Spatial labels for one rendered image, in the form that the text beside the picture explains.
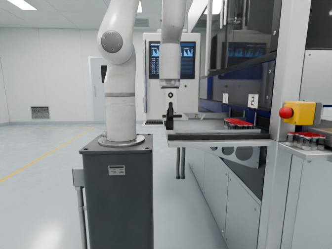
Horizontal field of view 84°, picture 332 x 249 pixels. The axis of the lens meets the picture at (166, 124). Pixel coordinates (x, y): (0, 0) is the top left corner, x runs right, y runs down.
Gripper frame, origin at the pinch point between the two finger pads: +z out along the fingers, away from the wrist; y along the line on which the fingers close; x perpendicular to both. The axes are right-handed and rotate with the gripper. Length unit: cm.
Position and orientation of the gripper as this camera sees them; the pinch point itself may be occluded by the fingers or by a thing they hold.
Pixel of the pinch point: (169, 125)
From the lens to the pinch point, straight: 77.3
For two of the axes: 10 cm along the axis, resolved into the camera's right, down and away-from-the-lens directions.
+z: 0.0, 9.8, 1.8
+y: -0.6, -1.8, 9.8
